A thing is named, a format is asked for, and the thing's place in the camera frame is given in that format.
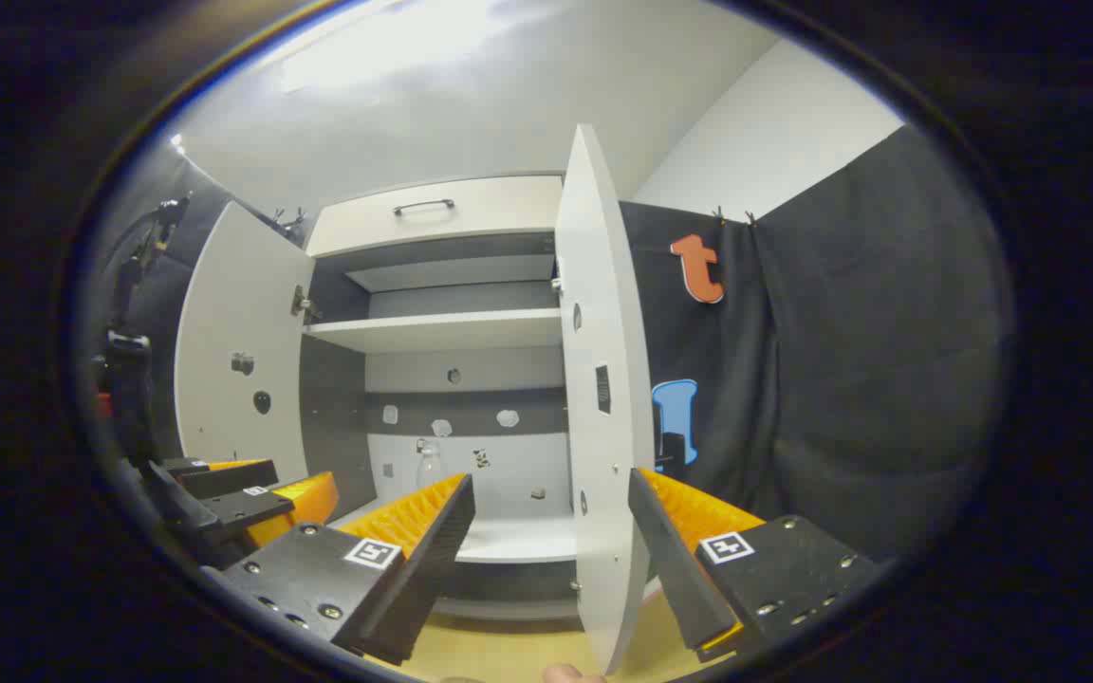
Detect dark stand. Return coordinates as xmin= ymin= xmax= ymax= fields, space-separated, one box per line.
xmin=96 ymin=194 xmax=192 ymax=466

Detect clear plastic bottle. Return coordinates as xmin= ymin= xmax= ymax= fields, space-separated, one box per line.
xmin=414 ymin=438 xmax=445 ymax=494

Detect white cabinet shelf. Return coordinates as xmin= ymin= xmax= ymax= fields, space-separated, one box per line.
xmin=347 ymin=498 xmax=578 ymax=565
xmin=305 ymin=308 xmax=564 ymax=355

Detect white cabinet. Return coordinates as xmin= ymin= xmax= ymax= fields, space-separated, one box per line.
xmin=300 ymin=174 xmax=578 ymax=622

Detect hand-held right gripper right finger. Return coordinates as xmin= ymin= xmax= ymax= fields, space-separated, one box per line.
xmin=627 ymin=467 xmax=880 ymax=663

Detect white cabinet door headphones sticker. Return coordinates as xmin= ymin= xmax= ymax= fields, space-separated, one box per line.
xmin=554 ymin=123 xmax=657 ymax=676

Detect black backdrop cloth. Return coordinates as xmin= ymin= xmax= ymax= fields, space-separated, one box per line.
xmin=96 ymin=123 xmax=1012 ymax=561

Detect white cabinet door camera sticker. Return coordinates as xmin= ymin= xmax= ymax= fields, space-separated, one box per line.
xmin=175 ymin=201 xmax=315 ymax=485

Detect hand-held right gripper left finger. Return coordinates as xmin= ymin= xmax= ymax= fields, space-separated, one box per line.
xmin=200 ymin=471 xmax=477 ymax=667

